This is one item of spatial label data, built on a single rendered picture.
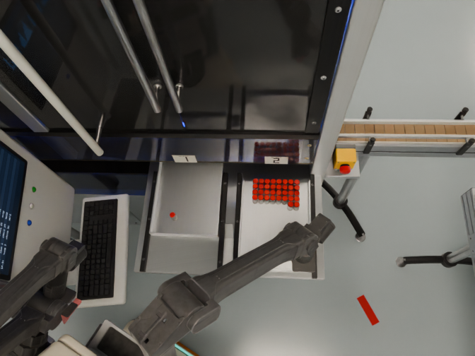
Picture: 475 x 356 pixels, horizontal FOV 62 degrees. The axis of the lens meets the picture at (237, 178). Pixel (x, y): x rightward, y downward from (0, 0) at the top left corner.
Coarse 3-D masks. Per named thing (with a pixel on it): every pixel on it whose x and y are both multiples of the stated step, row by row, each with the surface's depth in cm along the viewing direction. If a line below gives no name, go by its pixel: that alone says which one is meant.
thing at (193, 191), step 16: (160, 176) 160; (176, 176) 160; (192, 176) 159; (208, 176) 159; (160, 192) 157; (176, 192) 157; (192, 192) 156; (208, 192) 156; (160, 208) 155; (176, 208) 154; (192, 208) 154; (208, 208) 153; (160, 224) 152; (176, 224) 152; (192, 224) 151; (208, 224) 151
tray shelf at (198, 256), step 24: (240, 168) 159; (264, 168) 159; (288, 168) 158; (144, 216) 154; (168, 240) 150; (192, 240) 149; (216, 240) 148; (168, 264) 146; (192, 264) 145; (216, 264) 145
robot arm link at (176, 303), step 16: (176, 288) 74; (160, 304) 73; (176, 304) 72; (192, 304) 72; (144, 320) 72; (160, 320) 72; (176, 320) 70; (144, 336) 72; (160, 336) 70; (176, 336) 71; (144, 352) 73; (160, 352) 70; (176, 352) 78
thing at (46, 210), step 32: (0, 160) 119; (32, 160) 137; (0, 192) 117; (32, 192) 135; (64, 192) 159; (0, 224) 116; (32, 224) 133; (64, 224) 156; (0, 256) 115; (32, 256) 131
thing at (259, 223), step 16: (304, 192) 153; (256, 208) 152; (272, 208) 151; (304, 208) 151; (240, 224) 147; (256, 224) 150; (272, 224) 149; (304, 224) 148; (240, 240) 147; (256, 240) 147
